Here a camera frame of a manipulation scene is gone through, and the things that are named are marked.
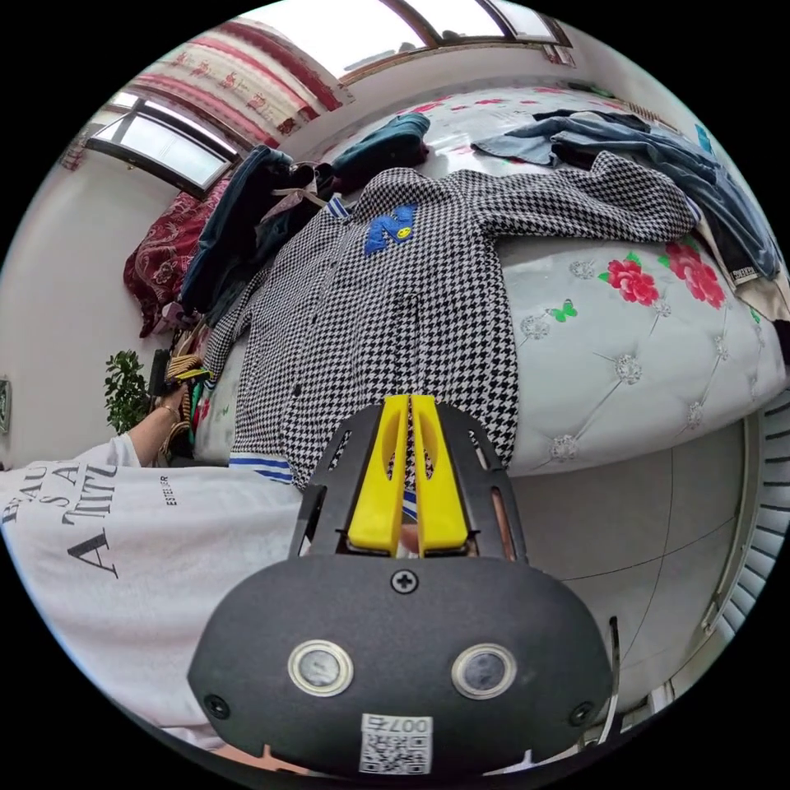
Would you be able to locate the teal garment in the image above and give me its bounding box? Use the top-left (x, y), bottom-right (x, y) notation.
top-left (332, 113), bottom-right (431, 186)

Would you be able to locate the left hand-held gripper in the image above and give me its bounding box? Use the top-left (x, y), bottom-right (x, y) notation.
top-left (147, 348), bottom-right (215, 399)

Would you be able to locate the person's left forearm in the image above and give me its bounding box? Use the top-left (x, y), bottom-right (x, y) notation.
top-left (131, 402), bottom-right (181, 468)

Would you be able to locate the pile of denim clothes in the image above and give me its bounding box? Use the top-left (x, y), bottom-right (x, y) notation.
top-left (472, 109), bottom-right (783, 286)

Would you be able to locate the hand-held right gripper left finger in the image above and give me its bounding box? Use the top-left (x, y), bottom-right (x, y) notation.
top-left (346, 394), bottom-right (410, 558)

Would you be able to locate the white fan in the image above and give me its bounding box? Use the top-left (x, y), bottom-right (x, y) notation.
top-left (703, 388), bottom-right (790, 686)

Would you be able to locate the person's body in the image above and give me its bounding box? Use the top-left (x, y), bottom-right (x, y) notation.
top-left (0, 431), bottom-right (313, 751)

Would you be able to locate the window with brown frame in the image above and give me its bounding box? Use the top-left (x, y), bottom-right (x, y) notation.
top-left (237, 0), bottom-right (576, 85)

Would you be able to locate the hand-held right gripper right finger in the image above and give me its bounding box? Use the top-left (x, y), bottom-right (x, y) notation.
top-left (411, 394), bottom-right (475, 558)

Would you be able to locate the pile of dark clothes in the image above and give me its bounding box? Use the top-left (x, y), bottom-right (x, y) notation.
top-left (179, 145), bottom-right (350, 325)

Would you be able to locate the bed with floral quilt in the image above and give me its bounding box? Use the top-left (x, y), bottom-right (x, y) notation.
top-left (189, 81), bottom-right (790, 480)

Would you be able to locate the green potted plant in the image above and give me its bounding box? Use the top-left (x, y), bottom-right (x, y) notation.
top-left (103, 350), bottom-right (153, 435)

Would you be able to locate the window with dark frame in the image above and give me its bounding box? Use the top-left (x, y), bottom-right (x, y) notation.
top-left (85, 92), bottom-right (240, 200)

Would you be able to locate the dark red patterned pillow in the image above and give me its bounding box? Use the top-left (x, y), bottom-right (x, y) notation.
top-left (122, 179), bottom-right (230, 339)

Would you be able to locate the black and white checkered jacket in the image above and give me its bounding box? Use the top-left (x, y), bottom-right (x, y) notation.
top-left (202, 151), bottom-right (703, 493)

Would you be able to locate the red and white printed curtain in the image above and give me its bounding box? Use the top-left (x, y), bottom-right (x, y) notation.
top-left (134, 18), bottom-right (346, 151)

